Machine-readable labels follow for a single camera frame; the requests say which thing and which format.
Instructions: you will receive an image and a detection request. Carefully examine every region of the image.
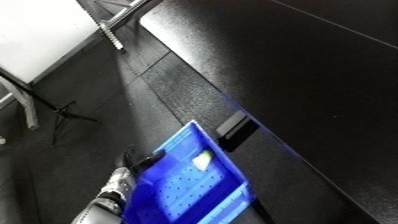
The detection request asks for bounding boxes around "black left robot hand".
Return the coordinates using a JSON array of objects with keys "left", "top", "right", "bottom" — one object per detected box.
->
[{"left": 113, "top": 144, "right": 169, "bottom": 175}]

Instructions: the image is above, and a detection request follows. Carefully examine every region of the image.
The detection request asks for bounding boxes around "paper cup with green band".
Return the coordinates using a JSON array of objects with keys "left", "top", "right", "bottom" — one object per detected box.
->
[{"left": 191, "top": 149, "right": 217, "bottom": 172}]

